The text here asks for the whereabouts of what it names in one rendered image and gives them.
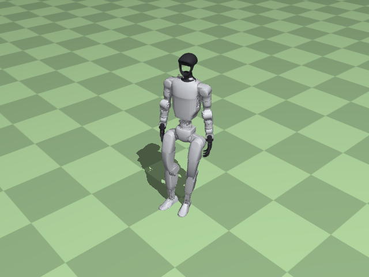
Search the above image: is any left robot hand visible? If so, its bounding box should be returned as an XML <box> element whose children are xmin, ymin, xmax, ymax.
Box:
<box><xmin>203</xmin><ymin>135</ymin><xmax>213</xmax><ymax>157</ymax></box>

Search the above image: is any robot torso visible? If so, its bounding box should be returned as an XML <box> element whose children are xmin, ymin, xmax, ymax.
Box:
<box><xmin>172</xmin><ymin>75</ymin><xmax>202</xmax><ymax>143</ymax></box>

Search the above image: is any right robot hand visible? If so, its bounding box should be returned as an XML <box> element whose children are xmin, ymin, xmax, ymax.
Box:
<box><xmin>159</xmin><ymin>123</ymin><xmax>166</xmax><ymax>142</ymax></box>

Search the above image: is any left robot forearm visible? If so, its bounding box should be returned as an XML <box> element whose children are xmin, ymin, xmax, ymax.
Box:
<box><xmin>204</xmin><ymin>111</ymin><xmax>213</xmax><ymax>139</ymax></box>

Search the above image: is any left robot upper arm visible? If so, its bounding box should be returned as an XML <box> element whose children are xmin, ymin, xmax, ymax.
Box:
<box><xmin>198</xmin><ymin>83</ymin><xmax>212</xmax><ymax>119</ymax></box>

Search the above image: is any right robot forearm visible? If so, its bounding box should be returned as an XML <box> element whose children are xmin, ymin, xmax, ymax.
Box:
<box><xmin>159</xmin><ymin>107</ymin><xmax>169</xmax><ymax>127</ymax></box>

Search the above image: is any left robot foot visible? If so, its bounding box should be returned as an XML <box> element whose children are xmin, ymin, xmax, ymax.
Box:
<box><xmin>178</xmin><ymin>200</ymin><xmax>191</xmax><ymax>218</ymax></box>

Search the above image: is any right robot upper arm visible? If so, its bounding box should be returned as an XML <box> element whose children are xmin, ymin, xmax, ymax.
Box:
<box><xmin>160</xmin><ymin>77</ymin><xmax>175</xmax><ymax>110</ymax></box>

